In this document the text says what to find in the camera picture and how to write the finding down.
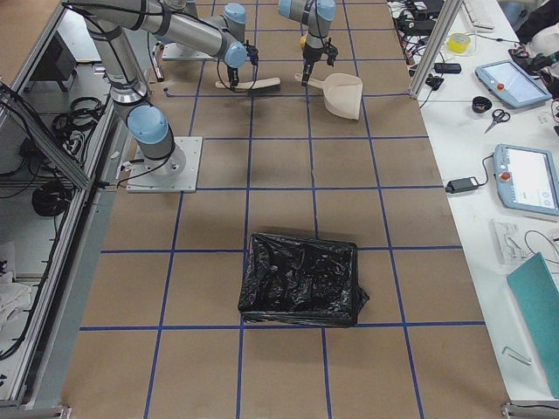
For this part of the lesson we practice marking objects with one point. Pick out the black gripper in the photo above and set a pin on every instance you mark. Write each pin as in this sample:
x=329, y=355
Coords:
x=310, y=55
x=234, y=72

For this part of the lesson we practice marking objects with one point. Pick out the white hand brush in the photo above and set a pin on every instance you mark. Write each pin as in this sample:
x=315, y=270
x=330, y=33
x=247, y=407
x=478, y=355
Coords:
x=255, y=87

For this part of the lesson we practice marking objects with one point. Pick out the white plastic dustpan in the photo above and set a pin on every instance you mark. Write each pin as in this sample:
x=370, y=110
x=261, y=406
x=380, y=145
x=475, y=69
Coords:
x=342, y=94

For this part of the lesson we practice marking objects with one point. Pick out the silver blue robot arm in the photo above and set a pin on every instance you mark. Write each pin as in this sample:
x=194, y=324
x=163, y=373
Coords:
x=220, y=37
x=317, y=16

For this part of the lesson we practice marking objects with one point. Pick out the bin with black bag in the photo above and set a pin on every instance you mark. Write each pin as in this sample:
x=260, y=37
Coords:
x=304, y=281

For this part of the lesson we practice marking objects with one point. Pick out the black phone device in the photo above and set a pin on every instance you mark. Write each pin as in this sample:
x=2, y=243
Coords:
x=447, y=68

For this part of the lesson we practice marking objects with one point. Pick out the yellow tape roll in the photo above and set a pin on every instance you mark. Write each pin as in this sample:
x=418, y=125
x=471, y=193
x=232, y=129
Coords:
x=458, y=43

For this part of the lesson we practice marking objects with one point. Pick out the black round small bowl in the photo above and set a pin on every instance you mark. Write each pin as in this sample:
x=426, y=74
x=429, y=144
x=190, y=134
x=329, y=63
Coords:
x=481, y=104

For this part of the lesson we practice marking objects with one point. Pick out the white keyboard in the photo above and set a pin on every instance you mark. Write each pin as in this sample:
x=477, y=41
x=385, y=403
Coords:
x=477, y=15

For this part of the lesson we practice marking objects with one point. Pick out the black power adapter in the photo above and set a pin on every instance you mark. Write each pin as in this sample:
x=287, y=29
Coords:
x=462, y=185

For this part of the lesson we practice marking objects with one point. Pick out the upper blue teach pendant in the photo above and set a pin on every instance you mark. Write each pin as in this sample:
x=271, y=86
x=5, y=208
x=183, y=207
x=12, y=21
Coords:
x=512, y=85

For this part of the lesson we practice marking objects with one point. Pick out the blue teach pendant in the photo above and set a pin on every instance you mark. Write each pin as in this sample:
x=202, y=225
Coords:
x=526, y=179
x=512, y=85

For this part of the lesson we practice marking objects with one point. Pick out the lower blue teach pendant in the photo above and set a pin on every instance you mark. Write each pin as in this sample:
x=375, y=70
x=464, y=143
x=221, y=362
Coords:
x=526, y=179

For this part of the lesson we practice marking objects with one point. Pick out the white paper manual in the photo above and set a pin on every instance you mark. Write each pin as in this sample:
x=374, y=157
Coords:
x=509, y=243

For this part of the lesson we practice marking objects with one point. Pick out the teal folder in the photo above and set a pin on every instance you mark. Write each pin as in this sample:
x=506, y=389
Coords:
x=536, y=295

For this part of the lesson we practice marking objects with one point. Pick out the metal allen key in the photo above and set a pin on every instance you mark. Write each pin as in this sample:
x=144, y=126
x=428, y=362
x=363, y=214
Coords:
x=516, y=356

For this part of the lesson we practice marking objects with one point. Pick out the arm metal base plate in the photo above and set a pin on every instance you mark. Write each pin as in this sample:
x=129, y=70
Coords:
x=178, y=52
x=179, y=173

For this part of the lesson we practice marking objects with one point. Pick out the aluminium frame post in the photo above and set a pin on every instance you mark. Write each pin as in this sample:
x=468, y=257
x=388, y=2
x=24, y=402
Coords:
x=444, y=23

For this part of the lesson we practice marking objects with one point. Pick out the black handled scissors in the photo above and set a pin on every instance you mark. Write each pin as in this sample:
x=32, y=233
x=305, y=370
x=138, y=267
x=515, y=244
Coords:
x=499, y=115

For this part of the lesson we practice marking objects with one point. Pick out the aluminium frame rail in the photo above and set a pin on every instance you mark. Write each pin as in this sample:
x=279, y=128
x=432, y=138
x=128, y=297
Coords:
x=20, y=111

